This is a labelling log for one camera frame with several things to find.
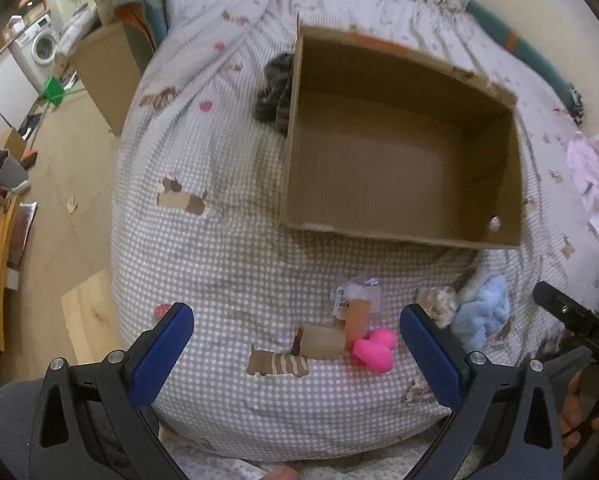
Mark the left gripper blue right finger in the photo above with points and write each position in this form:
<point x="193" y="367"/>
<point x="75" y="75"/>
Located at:
<point x="517" y="402"/>

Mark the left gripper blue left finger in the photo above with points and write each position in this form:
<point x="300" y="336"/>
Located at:
<point x="92" y="420"/>

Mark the light blue fluffy sock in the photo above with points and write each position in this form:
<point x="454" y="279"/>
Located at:
<point x="484" y="309"/>

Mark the pink heart-shaped sponge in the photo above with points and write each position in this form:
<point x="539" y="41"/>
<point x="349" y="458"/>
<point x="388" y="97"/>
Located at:
<point x="376" y="351"/>

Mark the person's right hand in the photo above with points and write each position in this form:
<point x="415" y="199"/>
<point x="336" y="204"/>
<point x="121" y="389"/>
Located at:
<point x="572" y="416"/>

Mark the light wooden board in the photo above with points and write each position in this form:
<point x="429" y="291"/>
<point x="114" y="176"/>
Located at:
<point x="89" y="315"/>

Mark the open brown cardboard box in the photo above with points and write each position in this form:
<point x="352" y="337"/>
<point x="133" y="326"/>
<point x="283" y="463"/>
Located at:
<point x="389" y="143"/>

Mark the checkered bed sheet with dogs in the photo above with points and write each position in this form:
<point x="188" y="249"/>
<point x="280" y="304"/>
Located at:
<point x="195" y="219"/>

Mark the teal orange cushion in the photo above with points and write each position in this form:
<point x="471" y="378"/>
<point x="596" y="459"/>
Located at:
<point x="502" y="33"/>

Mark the green dustpan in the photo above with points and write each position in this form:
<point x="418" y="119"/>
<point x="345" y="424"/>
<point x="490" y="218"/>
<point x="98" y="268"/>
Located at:
<point x="55" y="92"/>

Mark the cardboard box beside bed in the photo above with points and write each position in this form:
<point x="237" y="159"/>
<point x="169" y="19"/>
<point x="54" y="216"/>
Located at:
<point x="111" y="60"/>

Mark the dark striped cloth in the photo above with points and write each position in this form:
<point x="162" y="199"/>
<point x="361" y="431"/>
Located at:
<point x="272" y="105"/>

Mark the white washing machine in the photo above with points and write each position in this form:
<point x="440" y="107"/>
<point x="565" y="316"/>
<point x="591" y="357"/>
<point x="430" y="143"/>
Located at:
<point x="34" y="50"/>

